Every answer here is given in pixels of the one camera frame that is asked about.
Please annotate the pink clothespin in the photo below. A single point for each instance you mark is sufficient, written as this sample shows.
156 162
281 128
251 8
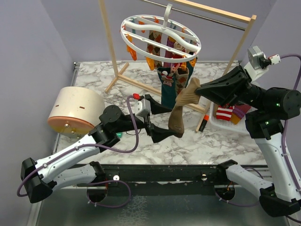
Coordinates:
174 67

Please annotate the yellow orange clothespin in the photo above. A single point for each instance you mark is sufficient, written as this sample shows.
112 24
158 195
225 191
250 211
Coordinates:
129 49

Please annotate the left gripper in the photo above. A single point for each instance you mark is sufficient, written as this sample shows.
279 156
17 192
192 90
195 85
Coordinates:
156 133

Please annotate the red beige reindeer sock front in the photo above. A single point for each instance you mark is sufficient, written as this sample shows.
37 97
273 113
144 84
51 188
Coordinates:
179 47

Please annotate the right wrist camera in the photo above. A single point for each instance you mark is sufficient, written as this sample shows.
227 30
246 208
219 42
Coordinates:
258 63

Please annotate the plain tan sock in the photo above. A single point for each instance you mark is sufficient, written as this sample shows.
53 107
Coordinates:
186 96

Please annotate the white round clip hanger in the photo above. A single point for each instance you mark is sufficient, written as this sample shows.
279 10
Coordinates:
138 27

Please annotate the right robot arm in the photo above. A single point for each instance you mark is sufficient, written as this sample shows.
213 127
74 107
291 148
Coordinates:
282 196

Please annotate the white plastic basket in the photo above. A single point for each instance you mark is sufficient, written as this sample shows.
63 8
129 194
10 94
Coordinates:
239 128

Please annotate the black orange highlighter marker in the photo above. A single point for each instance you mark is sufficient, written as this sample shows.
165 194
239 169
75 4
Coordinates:
203 123

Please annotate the red white striped sock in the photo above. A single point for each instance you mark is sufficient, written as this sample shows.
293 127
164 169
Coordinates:
224 113

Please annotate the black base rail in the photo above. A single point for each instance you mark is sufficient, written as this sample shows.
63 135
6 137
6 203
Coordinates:
159 180

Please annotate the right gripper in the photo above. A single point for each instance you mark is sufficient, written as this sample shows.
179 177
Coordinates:
228 88

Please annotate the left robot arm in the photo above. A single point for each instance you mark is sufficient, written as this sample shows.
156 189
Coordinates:
40 178

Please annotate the beige argyle sock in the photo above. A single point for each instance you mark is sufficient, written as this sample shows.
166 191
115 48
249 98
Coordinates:
156 37
180 80

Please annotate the dark teal sock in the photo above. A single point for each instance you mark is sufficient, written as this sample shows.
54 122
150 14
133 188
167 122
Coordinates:
168 93
190 70

